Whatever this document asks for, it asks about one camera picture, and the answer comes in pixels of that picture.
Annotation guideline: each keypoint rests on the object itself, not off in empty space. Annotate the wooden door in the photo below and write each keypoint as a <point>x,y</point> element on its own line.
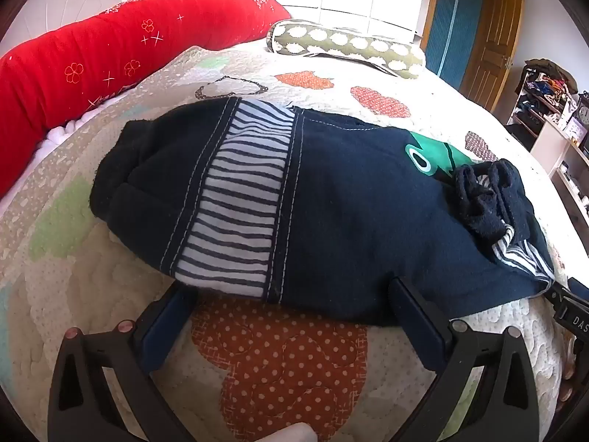
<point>494,46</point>

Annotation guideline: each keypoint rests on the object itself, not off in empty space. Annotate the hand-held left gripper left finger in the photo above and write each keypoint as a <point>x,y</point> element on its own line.
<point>161,329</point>

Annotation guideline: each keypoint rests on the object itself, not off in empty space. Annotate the blue curtain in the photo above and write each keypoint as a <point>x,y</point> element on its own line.
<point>455,23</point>

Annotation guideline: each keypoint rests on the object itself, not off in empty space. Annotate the quilted bedspread with heart patches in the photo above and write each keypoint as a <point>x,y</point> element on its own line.
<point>285,368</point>

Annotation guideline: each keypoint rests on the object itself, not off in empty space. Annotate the red quilted blanket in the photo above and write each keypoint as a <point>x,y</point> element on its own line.
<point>92,55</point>

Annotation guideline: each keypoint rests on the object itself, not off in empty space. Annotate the white headboard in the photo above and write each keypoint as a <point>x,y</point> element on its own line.
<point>60,4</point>

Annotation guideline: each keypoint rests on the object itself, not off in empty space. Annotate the olive patterned bolster pillow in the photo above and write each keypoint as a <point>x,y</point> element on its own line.
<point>340,43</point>

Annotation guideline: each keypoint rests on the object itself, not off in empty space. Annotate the small table clock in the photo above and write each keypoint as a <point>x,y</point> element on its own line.
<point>582,117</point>

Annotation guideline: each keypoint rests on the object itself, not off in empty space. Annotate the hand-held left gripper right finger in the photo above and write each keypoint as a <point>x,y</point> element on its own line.
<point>414,320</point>

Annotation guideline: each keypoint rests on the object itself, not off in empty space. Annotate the cluttered storage shelf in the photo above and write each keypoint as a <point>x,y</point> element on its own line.
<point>543,101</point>

